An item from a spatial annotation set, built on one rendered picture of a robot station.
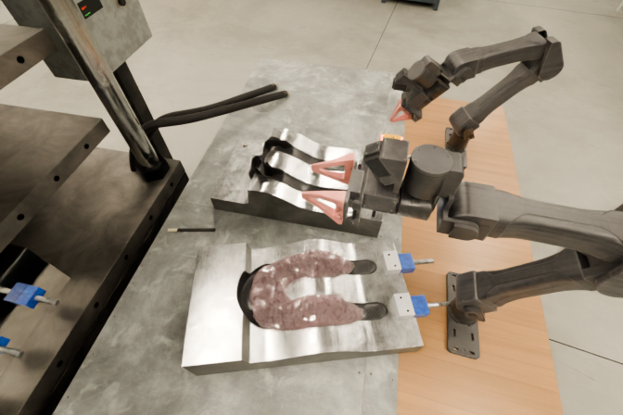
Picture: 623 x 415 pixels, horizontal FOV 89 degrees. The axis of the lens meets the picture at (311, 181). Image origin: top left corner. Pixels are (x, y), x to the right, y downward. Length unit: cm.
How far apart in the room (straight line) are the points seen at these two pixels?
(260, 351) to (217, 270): 20
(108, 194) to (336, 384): 89
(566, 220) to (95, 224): 115
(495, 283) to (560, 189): 189
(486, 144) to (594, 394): 119
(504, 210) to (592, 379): 155
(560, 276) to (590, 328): 144
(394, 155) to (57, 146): 86
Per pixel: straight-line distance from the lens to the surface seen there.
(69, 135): 107
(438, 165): 46
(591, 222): 60
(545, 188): 255
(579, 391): 199
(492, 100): 115
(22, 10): 117
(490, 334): 94
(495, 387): 91
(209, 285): 79
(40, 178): 99
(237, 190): 98
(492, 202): 54
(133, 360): 92
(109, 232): 113
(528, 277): 72
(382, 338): 79
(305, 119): 128
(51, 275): 106
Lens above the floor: 161
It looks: 51 degrees down
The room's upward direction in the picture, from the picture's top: straight up
